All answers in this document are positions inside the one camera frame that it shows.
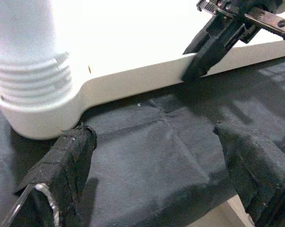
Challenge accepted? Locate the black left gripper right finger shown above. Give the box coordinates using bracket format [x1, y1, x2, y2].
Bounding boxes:
[213, 121, 285, 227]

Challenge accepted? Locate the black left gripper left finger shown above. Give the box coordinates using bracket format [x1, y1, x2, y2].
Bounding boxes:
[0, 122, 98, 227]

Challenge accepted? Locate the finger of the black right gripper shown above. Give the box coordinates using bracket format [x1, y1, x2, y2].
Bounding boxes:
[182, 28, 211, 55]
[181, 16, 246, 83]

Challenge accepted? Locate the cream plastic table top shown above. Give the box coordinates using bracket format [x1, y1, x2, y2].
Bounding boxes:
[0, 0, 285, 140]

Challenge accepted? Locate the white plastic table leg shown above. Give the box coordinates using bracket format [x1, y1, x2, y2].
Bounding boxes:
[0, 0, 74, 106]

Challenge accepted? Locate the black tablecloth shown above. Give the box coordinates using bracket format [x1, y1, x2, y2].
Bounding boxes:
[0, 55, 285, 227]

